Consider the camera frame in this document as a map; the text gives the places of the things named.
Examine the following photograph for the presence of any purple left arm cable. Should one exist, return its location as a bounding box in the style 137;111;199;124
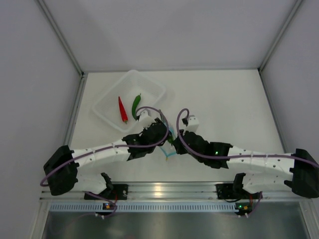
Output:
39;106;170;220

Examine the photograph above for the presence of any aluminium frame post right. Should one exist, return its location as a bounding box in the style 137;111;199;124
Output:
258;0;305;73

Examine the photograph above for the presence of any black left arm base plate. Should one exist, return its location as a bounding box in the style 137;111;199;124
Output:
84;184;128;200

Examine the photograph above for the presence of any aluminium frame post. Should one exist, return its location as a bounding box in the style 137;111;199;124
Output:
258;0;305;73
37;0;85;78

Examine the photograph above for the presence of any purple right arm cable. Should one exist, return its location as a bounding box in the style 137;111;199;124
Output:
176;108;319;220

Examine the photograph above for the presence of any white slotted cable duct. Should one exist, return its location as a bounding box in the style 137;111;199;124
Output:
50;201;249;213

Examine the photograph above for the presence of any green fake chili pepper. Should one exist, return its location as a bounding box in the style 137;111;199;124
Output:
131;94;141;120

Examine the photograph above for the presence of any clear zip top bag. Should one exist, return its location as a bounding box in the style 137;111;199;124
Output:
160;116;176;161

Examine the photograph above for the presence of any aluminium frame post left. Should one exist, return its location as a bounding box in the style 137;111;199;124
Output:
37;0;85;78

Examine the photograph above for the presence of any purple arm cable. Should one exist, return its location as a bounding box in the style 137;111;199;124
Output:
39;106;170;220
176;108;319;220

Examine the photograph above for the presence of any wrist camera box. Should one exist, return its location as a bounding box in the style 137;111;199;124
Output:
139;110;155;129
182;115;199;133

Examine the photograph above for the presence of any red fake chili pepper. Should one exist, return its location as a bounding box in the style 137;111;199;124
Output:
118;96;128;124

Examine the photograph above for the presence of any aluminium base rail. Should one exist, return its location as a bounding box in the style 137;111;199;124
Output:
40;182;305;201

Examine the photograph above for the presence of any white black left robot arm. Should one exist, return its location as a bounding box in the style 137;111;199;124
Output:
40;118;170;199

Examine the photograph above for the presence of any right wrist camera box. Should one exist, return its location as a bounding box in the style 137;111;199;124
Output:
182;115;199;133

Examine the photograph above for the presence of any white perforated plastic basket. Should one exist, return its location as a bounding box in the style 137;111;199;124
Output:
92;70;166;133

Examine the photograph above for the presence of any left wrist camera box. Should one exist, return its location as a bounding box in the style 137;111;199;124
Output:
139;110;155;129

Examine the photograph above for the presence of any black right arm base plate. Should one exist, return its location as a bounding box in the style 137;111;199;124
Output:
216;183;249;202

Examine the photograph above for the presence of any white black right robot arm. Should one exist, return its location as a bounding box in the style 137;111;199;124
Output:
172;130;319;198

